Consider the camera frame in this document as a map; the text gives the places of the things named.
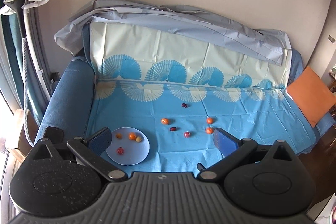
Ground orange cushion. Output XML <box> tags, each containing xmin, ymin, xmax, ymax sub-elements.
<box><xmin>286</xmin><ymin>66</ymin><xmax>335</xmax><ymax>127</ymax></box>

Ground wrapped orange on cloth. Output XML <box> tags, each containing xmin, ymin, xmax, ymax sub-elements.
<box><xmin>161</xmin><ymin>118</ymin><xmax>169</xmax><ymax>125</ymax></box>

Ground teal curtain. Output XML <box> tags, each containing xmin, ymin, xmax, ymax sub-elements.
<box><xmin>1</xmin><ymin>0</ymin><xmax>52</xmax><ymax>122</ymax></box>

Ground wrapped red fruit in plate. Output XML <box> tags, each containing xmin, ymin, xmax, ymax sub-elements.
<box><xmin>117</xmin><ymin>147</ymin><xmax>125</xmax><ymax>155</ymax></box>

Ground grey plastic sheet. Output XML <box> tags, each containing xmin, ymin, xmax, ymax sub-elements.
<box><xmin>54</xmin><ymin>0</ymin><xmax>291</xmax><ymax>65</ymax></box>

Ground white garment steamer stand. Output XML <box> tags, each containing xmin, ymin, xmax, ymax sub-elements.
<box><xmin>1</xmin><ymin>0</ymin><xmax>49</xmax><ymax>147</ymax></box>

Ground wrapped orange in plate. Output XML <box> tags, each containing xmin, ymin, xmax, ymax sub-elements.
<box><xmin>128</xmin><ymin>132</ymin><xmax>137</xmax><ymax>140</ymax></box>

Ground blue fabric sofa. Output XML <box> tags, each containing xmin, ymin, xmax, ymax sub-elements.
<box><xmin>34</xmin><ymin>24</ymin><xmax>336</xmax><ymax>159</ymax></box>

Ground blue patterned tablecloth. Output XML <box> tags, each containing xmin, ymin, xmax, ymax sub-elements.
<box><xmin>86</xmin><ymin>21</ymin><xmax>317</xmax><ymax>175</ymax></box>

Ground light purple plate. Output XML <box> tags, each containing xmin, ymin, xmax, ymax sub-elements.
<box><xmin>106</xmin><ymin>127</ymin><xmax>150</xmax><ymax>166</ymax></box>

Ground black smartphone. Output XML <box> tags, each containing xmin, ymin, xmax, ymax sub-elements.
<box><xmin>43</xmin><ymin>126</ymin><xmax>64</xmax><ymax>144</ymax></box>

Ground small orange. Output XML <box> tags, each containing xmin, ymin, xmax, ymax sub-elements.
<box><xmin>206</xmin><ymin>127</ymin><xmax>214</xmax><ymax>134</ymax></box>
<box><xmin>206</xmin><ymin>117</ymin><xmax>214</xmax><ymax>124</ymax></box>

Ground wrapped pink-red fruit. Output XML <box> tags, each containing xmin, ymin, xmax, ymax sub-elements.
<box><xmin>184</xmin><ymin>131</ymin><xmax>191</xmax><ymax>138</ymax></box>

